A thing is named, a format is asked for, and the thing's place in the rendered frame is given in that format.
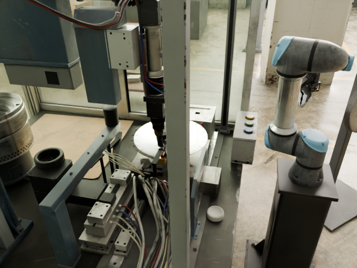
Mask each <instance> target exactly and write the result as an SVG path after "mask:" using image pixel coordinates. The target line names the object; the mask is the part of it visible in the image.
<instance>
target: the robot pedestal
mask: <svg viewBox="0 0 357 268"><path fill-rule="evenodd" d="M294 161H295V160H289V159H283V158H277V181H276V186H275V192H274V197H273V202H272V206H271V211H270V217H269V222H268V227H267V232H266V237H265V239H263V240H262V241H261V242H258V241H253V240H248V252H247V261H246V268H315V265H314V260H313V256H314V254H315V251H316V248H317V244H318V241H319V238H320V235H321V232H322V229H323V227H324V224H325V220H326V218H327V215H328V212H329V209H330V206H331V203H332V202H338V200H339V198H338V194H337V190H336V187H335V183H334V179H333V175H332V171H331V168H330V165H329V164H323V166H322V168H323V173H324V179H323V182H322V184H321V185H319V186H317V187H312V188H310V187H304V186H301V185H298V184H296V183H295V182H293V181H292V180H291V179H290V177H289V175H288V173H289V169H290V167H291V166H292V164H293V163H294Z"/></svg>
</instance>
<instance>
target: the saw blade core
mask: <svg viewBox="0 0 357 268"><path fill-rule="evenodd" d="M207 139H208V136H207V133H206V131H205V129H204V128H203V127H202V126H200V125H199V124H197V123H195V122H192V121H190V155H192V154H194V153H196V152H198V151H199V150H200V149H202V148H203V147H204V145H205V144H206V142H207ZM134 143H135V145H136V146H137V147H138V148H139V149H140V150H141V151H142V152H144V153H146V154H148V155H151V156H155V155H156V153H157V151H158V150H162V151H165V154H164V156H161V158H167V143H165V145H164V146H163V148H162V147H158V145H157V138H156V136H155V134H154V130H153V129H152V123H151V122H149V123H147V124H145V125H143V126H142V127H141V128H139V129H138V130H137V132H136V133H135V135H134Z"/></svg>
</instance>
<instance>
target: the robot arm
mask: <svg viewBox="0 0 357 268"><path fill-rule="evenodd" d="M354 59H355V56H354V55H350V54H348V53H347V52H346V50H345V49H344V48H342V47H340V46H338V45H336V44H334V43H331V42H329V41H326V40H320V39H310V38H301V37H296V36H293V37H292V36H284V37H282V38H281V39H280V40H279V42H278V44H277V46H276V49H275V51H274V54H273V59H272V65H273V66H276V73H277V74H278V75H279V83H278V92H277V101H276V109H275V118H274V120H273V121H272V122H271V123H270V124H268V125H267V127H266V131H265V135H264V143H265V146H266V147H267V148H269V149H272V150H274V151H278V152H281V153H285V154H288V155H292V156H295V157H296V160H295V161H294V163H293V164H292V166H291V167H290V169H289V173H288V175H289V177H290V179H291V180H292V181H293V182H295V183H296V184H298V185H301V186H304V187H310V188H312V187H317V186H319V185H321V184H322V182H323V179H324V173H323V168H322V166H323V163H324V160H325V157H326V153H327V151H328V145H329V139H328V137H327V136H326V135H325V134H324V133H322V132H321V131H318V130H316V129H304V130H303V131H298V130H297V125H296V124H295V123H294V122H295V116H296V110H297V106H298V101H299V104H300V107H301V108H303V107H304V106H305V105H306V104H307V103H308V102H310V101H312V98H311V95H312V92H315V91H316V92H318V91H319V89H320V84H321V82H320V81H319V77H320V74H321V73H332V72H338V71H351V69H352V66H353V63H354ZM318 85H319V89H317V87H318Z"/></svg>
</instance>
